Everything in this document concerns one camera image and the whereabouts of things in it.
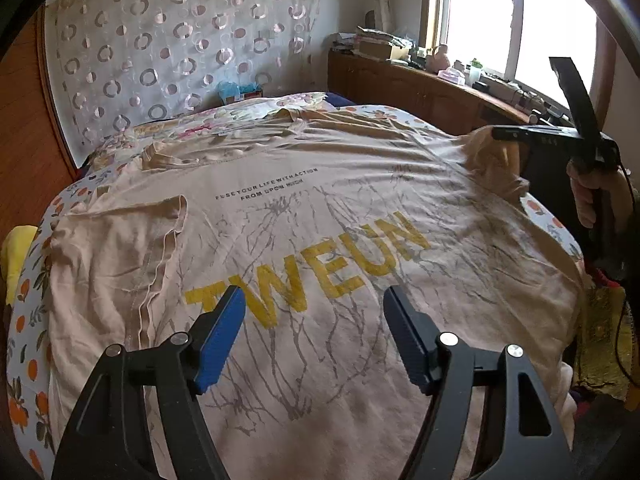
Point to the pink figurine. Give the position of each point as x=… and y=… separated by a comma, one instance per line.
x=440, y=57

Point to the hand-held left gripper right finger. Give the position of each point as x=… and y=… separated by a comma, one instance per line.
x=405, y=340

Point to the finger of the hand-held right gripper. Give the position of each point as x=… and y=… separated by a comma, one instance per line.
x=530, y=135

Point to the blue plastic bag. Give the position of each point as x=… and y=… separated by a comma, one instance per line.
x=235, y=91

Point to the person's right hand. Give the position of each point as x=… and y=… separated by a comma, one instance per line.
x=582, y=195

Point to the beige printed t-shirt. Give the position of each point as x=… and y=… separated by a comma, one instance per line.
x=310, y=220

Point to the yellow patterned cloth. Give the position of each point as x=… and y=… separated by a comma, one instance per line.
x=602, y=330

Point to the pile of books and boxes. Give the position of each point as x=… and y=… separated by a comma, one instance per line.
x=375, y=40

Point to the white bottle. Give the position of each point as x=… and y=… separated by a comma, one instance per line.
x=475, y=72

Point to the wooden cabinet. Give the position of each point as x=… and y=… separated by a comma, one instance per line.
x=400, y=90

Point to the sheer curtain with circles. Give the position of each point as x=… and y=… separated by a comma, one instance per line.
x=150, y=35

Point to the dark blue bed sheet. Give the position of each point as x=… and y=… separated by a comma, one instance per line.
x=342, y=100

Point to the window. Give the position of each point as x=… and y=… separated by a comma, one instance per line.
x=480, y=10

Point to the floral pillow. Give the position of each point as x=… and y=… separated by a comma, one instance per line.
x=225, y=115

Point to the yellow plush toy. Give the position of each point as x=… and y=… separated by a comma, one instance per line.
x=17, y=255

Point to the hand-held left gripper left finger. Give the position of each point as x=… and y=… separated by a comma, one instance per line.
x=222, y=340

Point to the orange fruit print bedsheet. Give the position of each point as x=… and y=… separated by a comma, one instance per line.
x=30, y=340

